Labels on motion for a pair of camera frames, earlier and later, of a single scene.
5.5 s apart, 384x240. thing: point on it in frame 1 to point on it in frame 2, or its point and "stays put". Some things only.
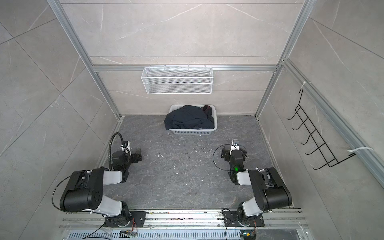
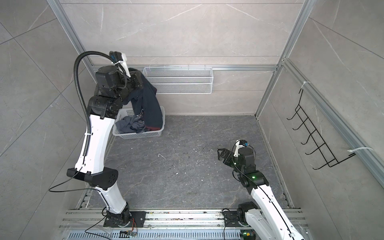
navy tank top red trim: [190, 117] to [145, 100]
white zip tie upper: [304, 82] stays put
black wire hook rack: [322, 147] stays put
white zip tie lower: [352, 150] stays put
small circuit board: [127, 234] stays put
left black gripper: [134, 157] to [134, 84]
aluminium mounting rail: [182, 220] stays put
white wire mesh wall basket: [177, 80] stays put
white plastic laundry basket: [191, 131] to [126, 112]
